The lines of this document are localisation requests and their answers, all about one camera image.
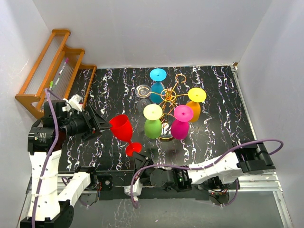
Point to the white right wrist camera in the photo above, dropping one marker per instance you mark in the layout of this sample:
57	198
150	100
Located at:
137	189

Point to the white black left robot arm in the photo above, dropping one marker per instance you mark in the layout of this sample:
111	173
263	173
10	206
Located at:
61	119

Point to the wooden tiered shelf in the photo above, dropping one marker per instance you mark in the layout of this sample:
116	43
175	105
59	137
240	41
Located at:
46	68

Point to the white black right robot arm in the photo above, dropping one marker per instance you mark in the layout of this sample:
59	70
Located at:
244	157

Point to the yellow orange wine glass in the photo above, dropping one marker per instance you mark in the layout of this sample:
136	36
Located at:
196	96

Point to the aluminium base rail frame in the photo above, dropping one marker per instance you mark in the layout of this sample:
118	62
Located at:
109	185

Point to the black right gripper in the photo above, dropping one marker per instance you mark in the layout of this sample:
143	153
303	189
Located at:
140	160

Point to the green cap marker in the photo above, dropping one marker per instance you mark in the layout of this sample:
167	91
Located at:
53	85

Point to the gold wire glass rack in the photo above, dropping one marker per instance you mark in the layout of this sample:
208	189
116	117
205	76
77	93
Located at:
168	105

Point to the purple cap marker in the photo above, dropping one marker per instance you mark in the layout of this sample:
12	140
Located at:
64	64

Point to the red wine glass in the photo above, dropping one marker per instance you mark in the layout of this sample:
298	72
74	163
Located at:
122	129

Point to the clear wine glass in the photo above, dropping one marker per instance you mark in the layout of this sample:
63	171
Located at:
143	93

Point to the blue wine glass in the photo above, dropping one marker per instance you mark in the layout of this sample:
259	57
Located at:
157	75

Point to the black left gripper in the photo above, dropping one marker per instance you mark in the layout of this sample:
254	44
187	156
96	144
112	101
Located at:
92	130

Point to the green wine glass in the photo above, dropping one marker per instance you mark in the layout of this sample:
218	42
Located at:
152	126

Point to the magenta wine glass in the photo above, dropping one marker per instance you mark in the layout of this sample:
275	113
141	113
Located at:
180	126

